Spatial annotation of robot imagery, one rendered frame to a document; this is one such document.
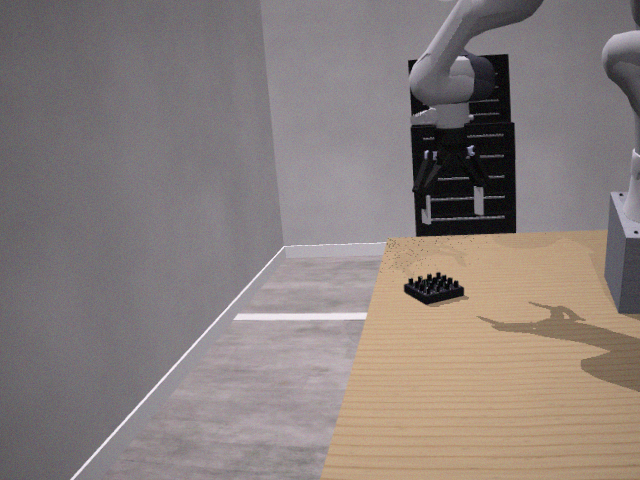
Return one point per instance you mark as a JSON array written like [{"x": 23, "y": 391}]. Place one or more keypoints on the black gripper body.
[{"x": 450, "y": 141}]

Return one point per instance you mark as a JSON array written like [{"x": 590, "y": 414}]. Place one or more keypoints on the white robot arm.
[{"x": 435, "y": 80}]

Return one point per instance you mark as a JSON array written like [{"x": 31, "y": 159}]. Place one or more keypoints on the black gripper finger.
[
  {"x": 473, "y": 152},
  {"x": 431, "y": 181}
]

